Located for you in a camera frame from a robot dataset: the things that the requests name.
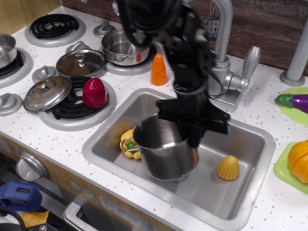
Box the stainless steel sink basin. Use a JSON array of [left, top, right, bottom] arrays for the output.
[[82, 89, 276, 231]]

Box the light green plate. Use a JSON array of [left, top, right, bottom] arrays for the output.
[[279, 87, 308, 127]]

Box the orange toy carrot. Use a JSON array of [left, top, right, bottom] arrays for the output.
[[150, 53, 167, 86]]

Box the silver oven door handle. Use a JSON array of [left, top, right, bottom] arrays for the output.
[[63, 202, 98, 231]]

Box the silver stove knob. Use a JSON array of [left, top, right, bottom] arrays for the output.
[[32, 65, 59, 83], [65, 41, 90, 53], [0, 93, 23, 116], [93, 21, 116, 38]]

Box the yellow toy bell pepper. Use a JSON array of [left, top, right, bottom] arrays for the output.
[[119, 127, 141, 160]]

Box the black coil burner back left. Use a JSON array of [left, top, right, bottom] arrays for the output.
[[30, 14, 80, 39]]

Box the yellow cloth scrap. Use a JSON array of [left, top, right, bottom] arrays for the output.
[[21, 210, 49, 228]]

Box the black coil burner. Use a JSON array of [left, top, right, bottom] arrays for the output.
[[30, 14, 80, 39], [51, 77, 110, 120]]

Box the silver oven dial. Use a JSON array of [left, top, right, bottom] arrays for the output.
[[15, 152, 48, 182]]

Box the steel pot lid front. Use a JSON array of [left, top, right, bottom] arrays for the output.
[[23, 76, 72, 112]]

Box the red toy pepper half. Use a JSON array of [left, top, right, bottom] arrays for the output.
[[82, 77, 108, 109]]

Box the purple toy eggplant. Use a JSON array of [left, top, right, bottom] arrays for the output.
[[274, 94, 308, 113]]

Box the steel pot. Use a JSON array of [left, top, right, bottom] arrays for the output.
[[101, 29, 151, 66], [0, 34, 17, 69], [133, 114, 199, 180]]

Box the steel pot lid back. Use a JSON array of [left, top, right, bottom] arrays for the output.
[[56, 49, 106, 77]]

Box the silver toy faucet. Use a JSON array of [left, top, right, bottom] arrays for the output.
[[206, 0, 261, 113]]

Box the blue clamp tool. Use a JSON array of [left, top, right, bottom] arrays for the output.
[[0, 181, 42, 212]]

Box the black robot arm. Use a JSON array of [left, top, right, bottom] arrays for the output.
[[117, 0, 230, 148]]

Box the silver stove knob middle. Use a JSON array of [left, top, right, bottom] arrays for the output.
[[32, 65, 59, 83]]

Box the silver pole with base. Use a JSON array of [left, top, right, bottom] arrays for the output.
[[280, 20, 308, 87]]

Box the hanging steel slotted spatula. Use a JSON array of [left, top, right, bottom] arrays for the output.
[[207, 2, 220, 41]]

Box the steel pot on burner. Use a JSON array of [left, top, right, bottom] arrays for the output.
[[101, 29, 151, 66]]

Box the black coil burner front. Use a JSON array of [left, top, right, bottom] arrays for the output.
[[51, 77, 110, 120]]

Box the silver stove knob front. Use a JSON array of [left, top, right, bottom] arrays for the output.
[[0, 93, 23, 116]]

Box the yellow toy corn piece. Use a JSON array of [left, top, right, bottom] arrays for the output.
[[216, 155, 240, 180]]

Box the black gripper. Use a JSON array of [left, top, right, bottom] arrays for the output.
[[156, 83, 231, 148]]

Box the steel pot lid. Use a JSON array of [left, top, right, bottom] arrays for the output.
[[56, 49, 106, 77], [23, 76, 72, 112]]

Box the silver stove knob far back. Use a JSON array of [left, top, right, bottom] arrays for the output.
[[93, 21, 116, 38]]

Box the green cutting board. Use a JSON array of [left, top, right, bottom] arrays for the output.
[[273, 142, 308, 195]]

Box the orange toy pumpkin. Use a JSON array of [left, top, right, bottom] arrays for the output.
[[287, 140, 308, 184]]

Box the black cable bottom left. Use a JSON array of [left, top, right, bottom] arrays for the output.
[[0, 206, 26, 229]]

